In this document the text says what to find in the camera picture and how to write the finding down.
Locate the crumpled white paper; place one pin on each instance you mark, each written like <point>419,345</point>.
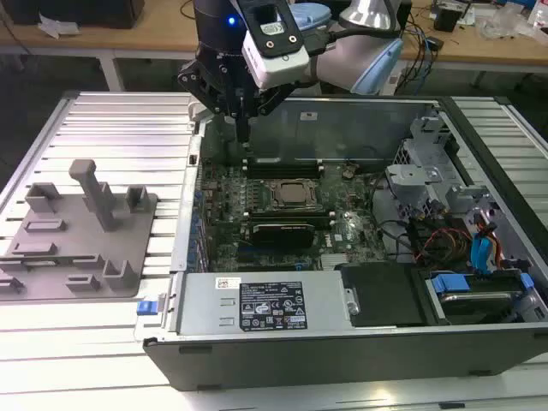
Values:
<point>55,25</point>

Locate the large black box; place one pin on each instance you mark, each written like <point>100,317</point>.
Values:
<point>77,10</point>

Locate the round coin battery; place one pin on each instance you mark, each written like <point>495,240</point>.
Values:
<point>348,171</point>

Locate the black RAM slot bank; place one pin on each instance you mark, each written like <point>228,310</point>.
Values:
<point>282,215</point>
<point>282,171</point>

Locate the silver power supply black label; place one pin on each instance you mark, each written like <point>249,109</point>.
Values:
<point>201,299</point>

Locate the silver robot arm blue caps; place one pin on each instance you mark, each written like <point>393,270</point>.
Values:
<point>347,60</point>

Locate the small black adapter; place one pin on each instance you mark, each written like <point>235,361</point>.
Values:
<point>436,43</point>

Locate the white plastic case latch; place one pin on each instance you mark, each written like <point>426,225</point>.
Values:
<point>196,112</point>

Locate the gray parts rack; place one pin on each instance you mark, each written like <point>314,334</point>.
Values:
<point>85,240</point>

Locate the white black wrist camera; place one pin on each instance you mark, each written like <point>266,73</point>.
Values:
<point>278,55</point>

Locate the silver CPU in socket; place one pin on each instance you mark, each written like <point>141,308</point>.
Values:
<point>297,192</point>

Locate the clear plastic bags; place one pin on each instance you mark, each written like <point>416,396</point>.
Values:
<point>503,21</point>

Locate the blue case latch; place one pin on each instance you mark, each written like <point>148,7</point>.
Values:
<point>145,308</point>

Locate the green motherboard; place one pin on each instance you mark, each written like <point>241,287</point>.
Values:
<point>342,218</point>

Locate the black open PC case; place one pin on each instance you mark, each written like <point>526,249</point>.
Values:
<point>299,364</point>

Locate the silver metal drive cage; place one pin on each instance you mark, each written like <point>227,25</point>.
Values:
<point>411,175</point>

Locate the black graphics card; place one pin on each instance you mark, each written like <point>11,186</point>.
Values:
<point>282,236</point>

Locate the silver finned heatsink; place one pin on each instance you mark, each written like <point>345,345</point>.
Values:
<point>334,262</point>

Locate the hard disk in blue carrier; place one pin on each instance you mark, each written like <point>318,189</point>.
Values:
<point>471,291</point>

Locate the small black device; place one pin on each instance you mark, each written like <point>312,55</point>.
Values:
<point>448,18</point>

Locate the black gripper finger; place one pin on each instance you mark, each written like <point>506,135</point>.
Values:
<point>274,100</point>
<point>198,79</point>

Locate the wooden desk white legs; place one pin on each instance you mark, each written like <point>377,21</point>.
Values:
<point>128,40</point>

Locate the black flat bay cover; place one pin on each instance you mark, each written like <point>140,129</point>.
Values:
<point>381,295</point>

